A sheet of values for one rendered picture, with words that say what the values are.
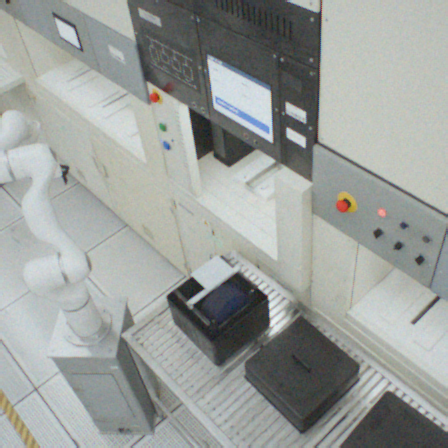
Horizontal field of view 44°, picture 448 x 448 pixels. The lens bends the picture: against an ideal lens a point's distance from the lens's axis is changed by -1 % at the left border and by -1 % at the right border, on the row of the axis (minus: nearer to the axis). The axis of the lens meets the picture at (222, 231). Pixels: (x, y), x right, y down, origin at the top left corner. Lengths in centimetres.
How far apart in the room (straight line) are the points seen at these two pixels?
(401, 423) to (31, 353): 214
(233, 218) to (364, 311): 69
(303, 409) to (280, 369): 16
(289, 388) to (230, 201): 91
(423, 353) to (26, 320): 224
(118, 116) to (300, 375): 176
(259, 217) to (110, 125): 106
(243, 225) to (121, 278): 124
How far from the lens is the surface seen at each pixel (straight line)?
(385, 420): 176
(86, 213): 386
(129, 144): 290
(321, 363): 199
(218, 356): 206
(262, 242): 229
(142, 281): 337
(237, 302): 203
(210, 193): 252
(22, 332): 341
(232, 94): 184
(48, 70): 367
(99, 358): 226
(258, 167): 256
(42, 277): 200
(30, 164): 192
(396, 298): 214
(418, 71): 132
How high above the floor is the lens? 261
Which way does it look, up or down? 48 degrees down
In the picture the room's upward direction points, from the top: 9 degrees counter-clockwise
